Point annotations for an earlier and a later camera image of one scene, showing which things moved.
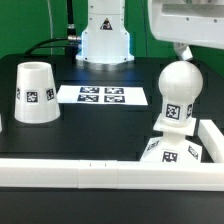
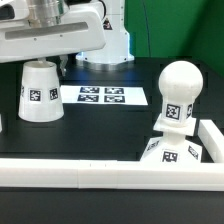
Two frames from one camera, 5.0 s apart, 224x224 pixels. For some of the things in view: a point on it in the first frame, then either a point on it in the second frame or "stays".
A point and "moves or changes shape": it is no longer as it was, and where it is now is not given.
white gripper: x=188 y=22 -> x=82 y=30
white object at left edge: x=1 y=123 stays
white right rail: x=212 y=139 stays
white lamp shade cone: x=36 y=99 moves or changes shape
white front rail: x=105 y=174 stays
